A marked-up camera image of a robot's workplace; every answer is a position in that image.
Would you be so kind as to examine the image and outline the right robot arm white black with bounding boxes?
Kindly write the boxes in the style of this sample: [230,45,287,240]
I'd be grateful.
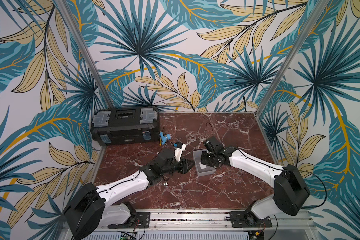
[201,137,310,226]

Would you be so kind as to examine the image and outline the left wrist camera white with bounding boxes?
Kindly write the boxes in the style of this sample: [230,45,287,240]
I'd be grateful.
[174,142,186,162]

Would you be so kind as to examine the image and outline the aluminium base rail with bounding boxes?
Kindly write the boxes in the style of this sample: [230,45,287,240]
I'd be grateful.
[87,209,321,240]

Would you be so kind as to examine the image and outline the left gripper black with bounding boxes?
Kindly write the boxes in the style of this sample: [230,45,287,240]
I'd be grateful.
[162,157,196,176]

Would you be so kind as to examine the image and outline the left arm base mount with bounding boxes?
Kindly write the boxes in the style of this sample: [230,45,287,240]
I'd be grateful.
[107,202,151,229]

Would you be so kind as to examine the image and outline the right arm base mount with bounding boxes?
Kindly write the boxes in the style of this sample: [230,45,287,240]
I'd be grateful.
[225,210,273,230]

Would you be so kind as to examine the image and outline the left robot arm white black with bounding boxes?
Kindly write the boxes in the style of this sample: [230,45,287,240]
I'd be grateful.
[63,148,195,240]

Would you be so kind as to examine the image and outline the blue toy figure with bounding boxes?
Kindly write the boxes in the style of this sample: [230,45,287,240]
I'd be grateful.
[160,131,172,146]

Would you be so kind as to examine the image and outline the black plastic toolbox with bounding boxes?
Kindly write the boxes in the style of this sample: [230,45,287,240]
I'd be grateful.
[90,106,161,146]

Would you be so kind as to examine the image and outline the translucent plastic storage box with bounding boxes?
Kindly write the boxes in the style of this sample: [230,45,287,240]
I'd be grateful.
[193,149,216,177]

